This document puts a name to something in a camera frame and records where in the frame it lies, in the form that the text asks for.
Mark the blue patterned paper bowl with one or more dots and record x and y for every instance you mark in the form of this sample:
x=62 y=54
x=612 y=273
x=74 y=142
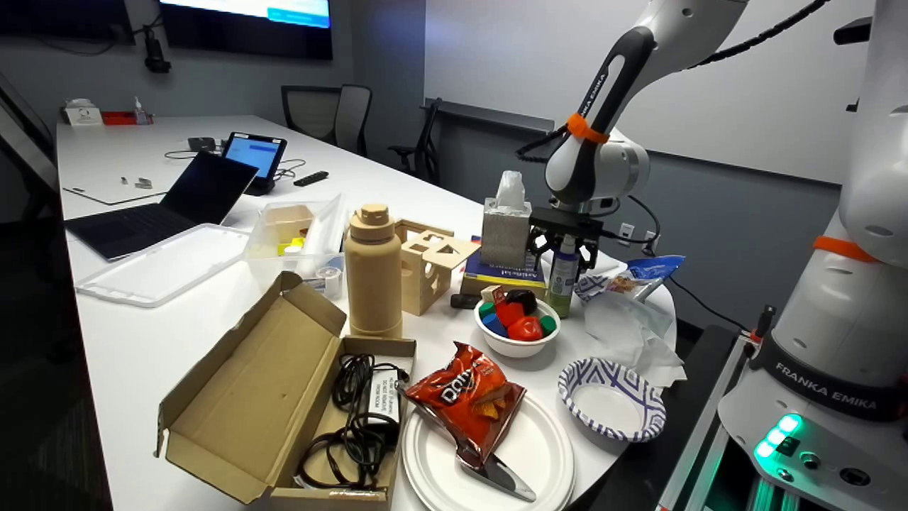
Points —
x=612 y=401

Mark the blue snack bag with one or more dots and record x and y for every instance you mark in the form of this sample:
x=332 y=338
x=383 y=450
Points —
x=643 y=276

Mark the white bowl of coloured blocks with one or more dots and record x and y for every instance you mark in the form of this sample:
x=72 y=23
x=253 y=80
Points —
x=515 y=326

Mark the white paper plate stack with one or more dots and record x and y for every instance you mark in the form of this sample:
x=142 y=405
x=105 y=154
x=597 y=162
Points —
x=535 y=448

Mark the blue and yellow book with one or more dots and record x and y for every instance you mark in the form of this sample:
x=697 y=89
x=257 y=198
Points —
x=478 y=276

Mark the open cardboard box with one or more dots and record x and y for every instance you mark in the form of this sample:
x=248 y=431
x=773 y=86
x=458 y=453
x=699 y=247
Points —
x=253 y=405

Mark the black laptop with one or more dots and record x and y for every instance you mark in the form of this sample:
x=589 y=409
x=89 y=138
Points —
x=203 y=194

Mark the clear plastic bag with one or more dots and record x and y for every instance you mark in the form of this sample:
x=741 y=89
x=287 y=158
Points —
x=620 y=313

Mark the tan water bottle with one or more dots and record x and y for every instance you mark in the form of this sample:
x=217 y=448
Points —
x=373 y=273

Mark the wooden shape sorter box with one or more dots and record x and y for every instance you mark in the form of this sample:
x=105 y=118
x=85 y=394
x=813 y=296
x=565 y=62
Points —
x=427 y=263

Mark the blue spray bottle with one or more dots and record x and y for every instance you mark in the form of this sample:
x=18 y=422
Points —
x=562 y=273

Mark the white box with red item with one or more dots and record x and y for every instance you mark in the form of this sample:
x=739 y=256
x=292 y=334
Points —
x=85 y=115

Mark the grey tissue box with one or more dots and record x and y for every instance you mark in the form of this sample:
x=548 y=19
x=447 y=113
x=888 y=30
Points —
x=507 y=223

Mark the black tablet on stand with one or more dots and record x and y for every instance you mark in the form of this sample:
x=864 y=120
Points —
x=260 y=151

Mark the black remote control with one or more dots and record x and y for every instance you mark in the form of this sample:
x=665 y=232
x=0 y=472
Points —
x=309 y=179

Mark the black office chair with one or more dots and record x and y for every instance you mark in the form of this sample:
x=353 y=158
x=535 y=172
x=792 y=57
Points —
x=332 y=115

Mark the wall television screen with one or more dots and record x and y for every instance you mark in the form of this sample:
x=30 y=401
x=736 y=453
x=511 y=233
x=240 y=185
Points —
x=295 y=30

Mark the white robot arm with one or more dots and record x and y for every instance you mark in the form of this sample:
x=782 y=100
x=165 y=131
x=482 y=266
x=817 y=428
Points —
x=821 y=405

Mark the clear plastic container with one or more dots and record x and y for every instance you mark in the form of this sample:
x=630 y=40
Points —
x=302 y=240

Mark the red Doritos chip bag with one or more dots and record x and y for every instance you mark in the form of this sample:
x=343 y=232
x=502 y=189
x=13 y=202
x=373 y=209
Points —
x=472 y=398

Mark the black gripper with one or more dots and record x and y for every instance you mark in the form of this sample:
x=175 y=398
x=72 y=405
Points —
x=548 y=226

